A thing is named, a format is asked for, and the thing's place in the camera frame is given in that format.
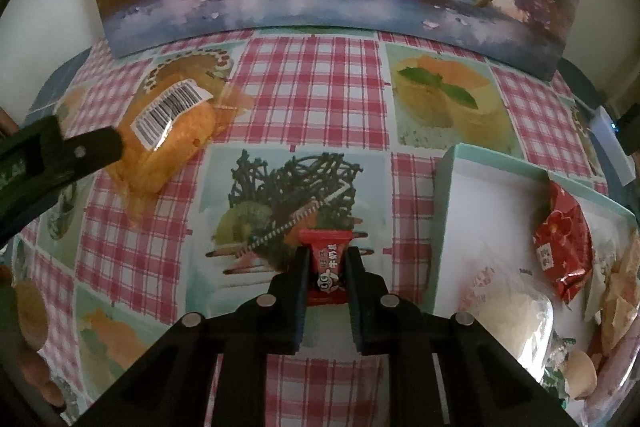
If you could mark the checkered picture tablecloth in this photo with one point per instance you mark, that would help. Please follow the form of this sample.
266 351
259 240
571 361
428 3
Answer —
310 97

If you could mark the small red candy packet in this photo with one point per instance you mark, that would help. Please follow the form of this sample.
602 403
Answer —
327 257

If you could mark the white printed snack packet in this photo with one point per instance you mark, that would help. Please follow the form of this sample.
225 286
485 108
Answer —
605 257

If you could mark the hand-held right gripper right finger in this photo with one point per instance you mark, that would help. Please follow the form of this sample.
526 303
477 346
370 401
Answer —
356 307

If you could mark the white box with teal rim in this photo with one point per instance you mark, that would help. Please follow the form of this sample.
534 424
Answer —
490 217

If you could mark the orange bread packet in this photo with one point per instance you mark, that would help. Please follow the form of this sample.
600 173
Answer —
185 132

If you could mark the white round bun packet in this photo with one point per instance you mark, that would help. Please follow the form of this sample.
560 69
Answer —
515 322

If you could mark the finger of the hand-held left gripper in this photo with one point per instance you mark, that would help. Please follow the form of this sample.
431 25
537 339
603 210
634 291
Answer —
95 149

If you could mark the beige snack packet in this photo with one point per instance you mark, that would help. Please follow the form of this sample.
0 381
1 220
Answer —
625 302

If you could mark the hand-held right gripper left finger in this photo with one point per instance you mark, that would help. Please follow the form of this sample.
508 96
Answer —
301 307

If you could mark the person's left hand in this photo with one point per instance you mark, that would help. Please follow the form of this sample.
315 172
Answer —
37 369

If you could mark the red snack packet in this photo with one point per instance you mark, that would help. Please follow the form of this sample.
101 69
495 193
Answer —
562 232

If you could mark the white electronic device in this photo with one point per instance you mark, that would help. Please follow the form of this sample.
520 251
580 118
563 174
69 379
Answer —
607 142

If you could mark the purple snack packet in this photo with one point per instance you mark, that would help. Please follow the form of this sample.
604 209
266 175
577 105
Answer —
620 387

